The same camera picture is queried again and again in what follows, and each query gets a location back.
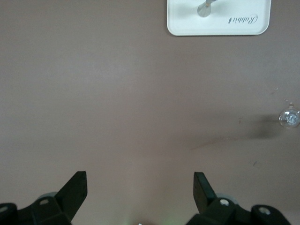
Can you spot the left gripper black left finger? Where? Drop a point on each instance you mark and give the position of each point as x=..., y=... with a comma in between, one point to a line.
x=70, y=194

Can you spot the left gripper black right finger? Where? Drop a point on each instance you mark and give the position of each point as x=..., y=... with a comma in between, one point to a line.
x=204, y=194

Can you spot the small steel jigger cup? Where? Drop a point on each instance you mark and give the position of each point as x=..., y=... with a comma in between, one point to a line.
x=204, y=10

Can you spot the clear stemmed wine glass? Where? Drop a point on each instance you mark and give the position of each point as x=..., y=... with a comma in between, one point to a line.
x=289, y=118

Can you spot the white tray with rabbit print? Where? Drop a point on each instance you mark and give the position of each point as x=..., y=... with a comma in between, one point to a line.
x=185, y=25

